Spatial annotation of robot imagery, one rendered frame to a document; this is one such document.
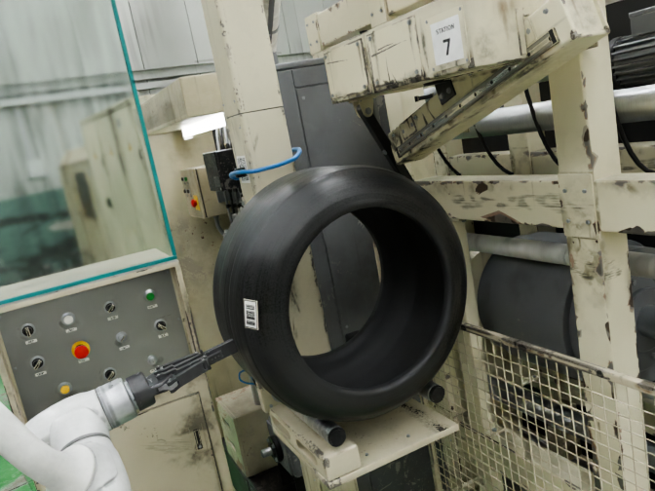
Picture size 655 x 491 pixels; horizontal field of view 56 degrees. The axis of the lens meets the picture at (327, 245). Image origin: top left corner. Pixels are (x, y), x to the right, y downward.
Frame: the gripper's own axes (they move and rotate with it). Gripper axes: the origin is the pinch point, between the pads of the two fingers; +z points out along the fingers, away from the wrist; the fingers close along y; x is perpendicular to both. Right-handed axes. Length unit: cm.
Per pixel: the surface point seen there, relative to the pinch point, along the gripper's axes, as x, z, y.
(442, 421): 41, 44, -6
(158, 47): -193, 258, 969
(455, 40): -47, 58, -31
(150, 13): -249, 266, 969
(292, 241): -19.5, 19.9, -12.6
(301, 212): -24.1, 24.0, -11.9
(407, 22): -54, 58, -17
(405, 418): 40, 39, 2
